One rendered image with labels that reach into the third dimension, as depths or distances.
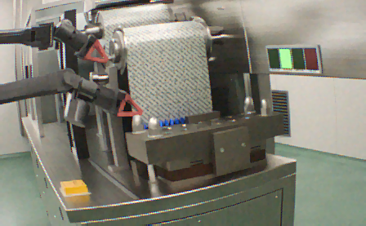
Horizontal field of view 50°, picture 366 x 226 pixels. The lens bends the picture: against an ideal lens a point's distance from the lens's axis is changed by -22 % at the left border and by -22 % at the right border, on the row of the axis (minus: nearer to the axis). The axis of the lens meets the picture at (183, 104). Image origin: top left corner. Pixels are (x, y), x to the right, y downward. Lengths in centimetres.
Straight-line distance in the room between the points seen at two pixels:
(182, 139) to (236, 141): 14
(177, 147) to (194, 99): 26
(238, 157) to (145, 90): 32
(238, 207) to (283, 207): 17
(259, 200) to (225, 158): 16
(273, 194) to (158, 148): 35
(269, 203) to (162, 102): 43
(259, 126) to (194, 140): 19
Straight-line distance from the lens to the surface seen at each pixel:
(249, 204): 125
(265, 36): 129
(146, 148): 115
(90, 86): 128
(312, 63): 111
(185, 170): 121
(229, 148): 122
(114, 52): 136
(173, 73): 138
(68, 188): 119
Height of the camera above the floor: 123
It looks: 6 degrees down
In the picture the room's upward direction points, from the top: 6 degrees counter-clockwise
